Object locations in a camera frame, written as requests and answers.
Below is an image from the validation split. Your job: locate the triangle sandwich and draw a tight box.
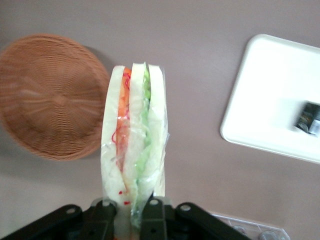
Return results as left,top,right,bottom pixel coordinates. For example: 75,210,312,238
99,61,171,240

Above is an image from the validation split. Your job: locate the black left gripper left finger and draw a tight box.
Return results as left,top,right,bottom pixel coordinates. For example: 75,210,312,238
84,198,119,240

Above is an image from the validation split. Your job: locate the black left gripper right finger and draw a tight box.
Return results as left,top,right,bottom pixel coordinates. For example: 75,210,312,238
139,196,169,240

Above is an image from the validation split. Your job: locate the small black box with label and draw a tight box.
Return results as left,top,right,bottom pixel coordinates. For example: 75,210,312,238
292,100,320,138

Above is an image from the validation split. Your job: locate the beige plastic serving tray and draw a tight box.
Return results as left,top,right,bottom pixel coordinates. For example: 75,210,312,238
219,33,320,165

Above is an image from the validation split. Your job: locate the round brown wicker basket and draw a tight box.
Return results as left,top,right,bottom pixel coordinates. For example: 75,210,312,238
0,33,111,162

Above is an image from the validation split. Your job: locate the clear acrylic bottle rack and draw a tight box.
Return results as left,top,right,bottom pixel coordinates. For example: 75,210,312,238
209,211,291,240

